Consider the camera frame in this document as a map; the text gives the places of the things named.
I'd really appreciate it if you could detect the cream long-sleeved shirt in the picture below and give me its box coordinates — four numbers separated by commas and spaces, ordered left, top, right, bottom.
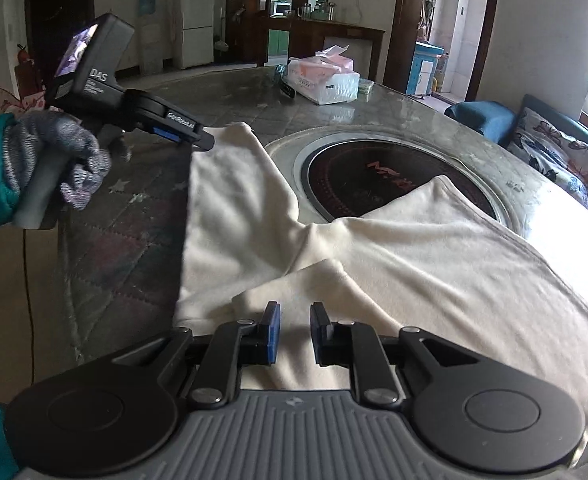
174, 122, 588, 443

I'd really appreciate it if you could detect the thin black cable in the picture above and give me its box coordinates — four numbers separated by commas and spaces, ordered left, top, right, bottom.
20, 227, 38, 388

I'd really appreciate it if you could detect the white refrigerator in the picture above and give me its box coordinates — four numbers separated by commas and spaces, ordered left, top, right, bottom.
171, 0, 225, 70

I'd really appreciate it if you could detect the dark wooden door frame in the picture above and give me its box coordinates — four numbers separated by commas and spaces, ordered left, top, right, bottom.
384, 0, 502, 103

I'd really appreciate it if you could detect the dark wooden sideboard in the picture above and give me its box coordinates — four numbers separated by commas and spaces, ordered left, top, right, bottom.
254, 12, 385, 81

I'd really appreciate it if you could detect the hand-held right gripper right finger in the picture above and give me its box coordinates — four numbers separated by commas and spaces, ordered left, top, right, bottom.
310, 301, 480, 406

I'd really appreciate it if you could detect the red patterned cloth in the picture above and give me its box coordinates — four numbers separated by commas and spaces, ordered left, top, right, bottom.
0, 85, 49, 122

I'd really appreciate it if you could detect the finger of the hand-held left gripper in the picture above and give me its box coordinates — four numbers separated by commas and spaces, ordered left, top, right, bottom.
151, 125, 216, 152

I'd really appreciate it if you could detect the water dispenser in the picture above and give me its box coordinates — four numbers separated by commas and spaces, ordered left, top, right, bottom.
138, 0, 167, 76

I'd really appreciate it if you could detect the light blue small cabinet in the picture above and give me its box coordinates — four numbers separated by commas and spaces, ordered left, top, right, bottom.
406, 41, 447, 98

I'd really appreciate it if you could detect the dark wooden door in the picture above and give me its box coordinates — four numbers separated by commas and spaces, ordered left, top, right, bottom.
25, 0, 96, 96

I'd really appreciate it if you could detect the pink tissue pack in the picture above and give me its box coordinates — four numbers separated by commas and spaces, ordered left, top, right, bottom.
286, 45, 362, 106

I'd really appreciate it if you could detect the blue corner sofa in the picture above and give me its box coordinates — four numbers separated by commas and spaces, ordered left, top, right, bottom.
444, 92, 588, 236

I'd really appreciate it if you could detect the person's left hand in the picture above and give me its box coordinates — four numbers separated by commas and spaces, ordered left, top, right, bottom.
1, 109, 113, 211

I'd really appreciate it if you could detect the butterfly print pillow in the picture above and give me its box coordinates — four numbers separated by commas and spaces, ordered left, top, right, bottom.
506, 106, 588, 206

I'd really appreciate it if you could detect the round black induction cooktop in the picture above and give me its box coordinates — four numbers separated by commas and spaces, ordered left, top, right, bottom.
264, 127, 500, 226

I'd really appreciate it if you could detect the red fire extinguisher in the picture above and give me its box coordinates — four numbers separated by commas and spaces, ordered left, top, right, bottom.
16, 44, 37, 101

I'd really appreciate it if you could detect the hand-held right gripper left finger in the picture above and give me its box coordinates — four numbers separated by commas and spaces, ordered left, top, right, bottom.
111, 301, 281, 407

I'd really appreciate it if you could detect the black comb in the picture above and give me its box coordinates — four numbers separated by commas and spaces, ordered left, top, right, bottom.
276, 65, 295, 104

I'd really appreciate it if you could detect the dark wooden display cabinet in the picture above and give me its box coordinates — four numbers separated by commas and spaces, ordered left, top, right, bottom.
226, 0, 332, 66

